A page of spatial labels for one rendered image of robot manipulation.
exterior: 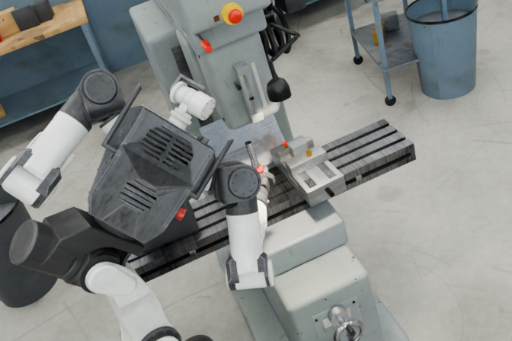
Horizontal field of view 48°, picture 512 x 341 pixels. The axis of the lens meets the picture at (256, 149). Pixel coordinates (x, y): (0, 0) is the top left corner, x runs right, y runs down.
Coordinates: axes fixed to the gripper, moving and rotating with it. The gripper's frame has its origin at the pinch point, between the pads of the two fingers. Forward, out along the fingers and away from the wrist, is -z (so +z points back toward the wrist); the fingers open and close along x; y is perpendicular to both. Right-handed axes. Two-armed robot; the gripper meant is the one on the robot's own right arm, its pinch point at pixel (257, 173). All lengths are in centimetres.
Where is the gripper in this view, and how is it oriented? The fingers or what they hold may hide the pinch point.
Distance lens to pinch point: 204.1
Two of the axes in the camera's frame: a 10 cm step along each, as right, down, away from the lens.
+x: -9.6, 1.6, 2.2
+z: -0.9, 5.8, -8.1
